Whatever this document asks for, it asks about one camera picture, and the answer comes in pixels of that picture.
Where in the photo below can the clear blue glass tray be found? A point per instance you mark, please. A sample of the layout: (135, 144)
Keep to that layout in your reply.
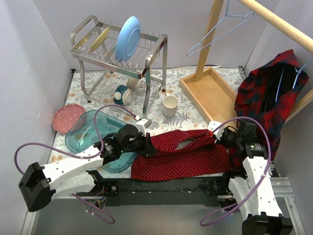
(83, 135)

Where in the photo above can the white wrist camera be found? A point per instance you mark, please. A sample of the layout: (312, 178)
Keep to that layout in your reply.
(142, 125)
(216, 128)

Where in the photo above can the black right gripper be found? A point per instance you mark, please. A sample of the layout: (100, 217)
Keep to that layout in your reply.
(222, 138)

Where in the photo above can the cream yellow plate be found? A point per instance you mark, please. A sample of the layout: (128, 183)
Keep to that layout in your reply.
(99, 40)

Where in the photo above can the light blue plate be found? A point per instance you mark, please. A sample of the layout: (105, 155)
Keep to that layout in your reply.
(128, 39)

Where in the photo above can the patterned cup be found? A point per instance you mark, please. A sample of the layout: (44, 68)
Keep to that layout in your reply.
(133, 83)

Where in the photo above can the red plaid skirt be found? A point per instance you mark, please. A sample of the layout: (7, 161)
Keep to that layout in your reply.
(256, 98)

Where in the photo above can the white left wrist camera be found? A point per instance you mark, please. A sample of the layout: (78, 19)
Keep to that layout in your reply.
(142, 125)

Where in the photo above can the white ceramic mug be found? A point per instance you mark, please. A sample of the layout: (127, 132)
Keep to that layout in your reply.
(170, 105)

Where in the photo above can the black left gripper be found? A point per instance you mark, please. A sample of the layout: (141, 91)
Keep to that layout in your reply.
(148, 144)

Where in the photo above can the floral tablecloth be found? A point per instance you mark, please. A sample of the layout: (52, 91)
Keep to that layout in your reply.
(187, 116)

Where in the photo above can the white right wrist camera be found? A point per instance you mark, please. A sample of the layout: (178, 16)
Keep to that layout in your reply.
(216, 128)

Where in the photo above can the steel dish rack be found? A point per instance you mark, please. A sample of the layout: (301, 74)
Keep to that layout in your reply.
(138, 66)

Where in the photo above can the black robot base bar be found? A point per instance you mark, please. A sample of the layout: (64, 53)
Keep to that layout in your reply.
(207, 191)

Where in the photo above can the wooden clothes rack frame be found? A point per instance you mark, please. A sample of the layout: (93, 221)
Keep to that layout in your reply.
(212, 94)

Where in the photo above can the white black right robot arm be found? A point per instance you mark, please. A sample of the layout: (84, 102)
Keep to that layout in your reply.
(251, 186)

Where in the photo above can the red polka dot cloth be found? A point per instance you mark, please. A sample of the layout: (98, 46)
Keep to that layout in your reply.
(181, 154)

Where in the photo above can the pink polka dot plate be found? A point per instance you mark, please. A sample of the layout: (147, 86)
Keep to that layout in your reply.
(66, 117)

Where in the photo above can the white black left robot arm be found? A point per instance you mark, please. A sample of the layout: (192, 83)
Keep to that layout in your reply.
(40, 184)

